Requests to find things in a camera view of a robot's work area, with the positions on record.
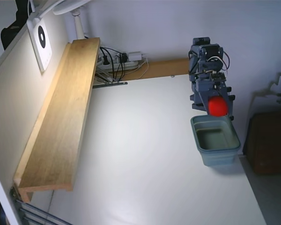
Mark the blue-grey gripper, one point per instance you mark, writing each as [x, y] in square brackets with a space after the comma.
[202, 94]

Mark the red ball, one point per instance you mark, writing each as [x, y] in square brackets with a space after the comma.
[217, 106]

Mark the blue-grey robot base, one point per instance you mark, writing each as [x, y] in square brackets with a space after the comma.
[195, 105]

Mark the blue-grey robot arm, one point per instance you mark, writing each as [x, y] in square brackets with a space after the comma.
[206, 50]

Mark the grey plastic container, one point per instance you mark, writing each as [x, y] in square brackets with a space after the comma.
[213, 140]

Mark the black table clamp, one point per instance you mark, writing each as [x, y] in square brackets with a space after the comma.
[231, 97]

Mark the wooden back board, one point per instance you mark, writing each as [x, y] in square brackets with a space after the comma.
[164, 66]

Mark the dark wooden cabinet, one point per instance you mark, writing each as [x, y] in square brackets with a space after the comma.
[271, 145]

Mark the white power strip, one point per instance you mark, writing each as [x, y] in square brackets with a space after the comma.
[131, 63]

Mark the white power adapter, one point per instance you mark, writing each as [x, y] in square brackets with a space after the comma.
[134, 55]

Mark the black plug adapter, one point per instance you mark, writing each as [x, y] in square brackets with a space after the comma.
[123, 57]

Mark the black power plug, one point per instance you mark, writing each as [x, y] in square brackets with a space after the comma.
[105, 60]

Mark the white desk lamp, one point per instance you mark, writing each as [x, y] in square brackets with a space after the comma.
[79, 25]

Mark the long wooden shelf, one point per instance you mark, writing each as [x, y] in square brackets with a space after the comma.
[61, 129]

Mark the white device with black circle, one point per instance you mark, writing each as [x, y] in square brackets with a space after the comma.
[45, 54]

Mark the white desk back panel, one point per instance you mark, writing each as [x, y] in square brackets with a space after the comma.
[14, 93]

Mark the metal shelf bracket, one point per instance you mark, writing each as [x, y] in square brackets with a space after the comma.
[110, 84]

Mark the grey metal frame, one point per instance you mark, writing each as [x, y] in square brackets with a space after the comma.
[37, 212]

